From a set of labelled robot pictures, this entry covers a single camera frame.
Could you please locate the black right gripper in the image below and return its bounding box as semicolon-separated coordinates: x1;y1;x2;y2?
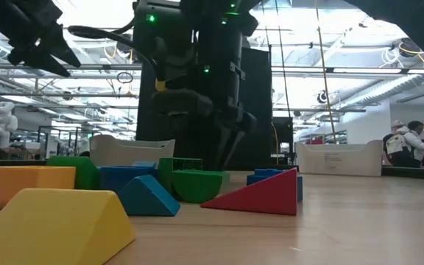
197;73;257;171

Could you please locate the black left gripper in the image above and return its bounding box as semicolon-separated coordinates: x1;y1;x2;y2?
0;0;82;78

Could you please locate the green half-cylinder block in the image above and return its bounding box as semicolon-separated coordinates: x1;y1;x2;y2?
171;169;230;205

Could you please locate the red triangular block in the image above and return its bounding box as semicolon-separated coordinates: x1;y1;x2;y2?
200;168;298;216

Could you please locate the green hollow studded brick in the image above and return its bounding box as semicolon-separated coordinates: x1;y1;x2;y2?
159;157;204;193

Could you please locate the blue rectangular block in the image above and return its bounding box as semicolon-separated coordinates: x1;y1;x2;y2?
132;160;158;169

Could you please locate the blue wedge block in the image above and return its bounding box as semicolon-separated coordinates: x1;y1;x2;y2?
118;174;181;217

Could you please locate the grey plastic bin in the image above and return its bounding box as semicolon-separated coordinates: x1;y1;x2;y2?
89;134;177;169

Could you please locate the green rounded-corner block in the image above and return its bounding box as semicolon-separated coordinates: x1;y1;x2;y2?
46;156;102;191

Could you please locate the yellow sloped block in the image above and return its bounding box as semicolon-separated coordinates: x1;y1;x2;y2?
0;188;136;265

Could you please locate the black folding partition screen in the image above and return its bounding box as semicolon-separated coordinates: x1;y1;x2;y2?
135;33;274;171

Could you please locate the white humanoid robot figure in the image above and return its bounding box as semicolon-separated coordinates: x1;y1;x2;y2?
0;102;18;149

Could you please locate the white plastic bin with label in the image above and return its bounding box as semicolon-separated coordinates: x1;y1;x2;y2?
294;139;384;177

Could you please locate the backpack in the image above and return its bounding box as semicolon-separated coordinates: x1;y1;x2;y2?
384;132;411;165

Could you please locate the black camera cable yellow tag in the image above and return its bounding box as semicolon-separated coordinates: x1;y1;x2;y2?
67;24;167;92

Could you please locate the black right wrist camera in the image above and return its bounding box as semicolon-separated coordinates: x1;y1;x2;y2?
152;89;214;118

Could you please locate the black hanging cable ring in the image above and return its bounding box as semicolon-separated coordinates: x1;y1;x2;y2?
116;71;134;85

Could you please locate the yellow hanging cable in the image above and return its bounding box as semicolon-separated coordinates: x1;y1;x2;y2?
314;0;338;144

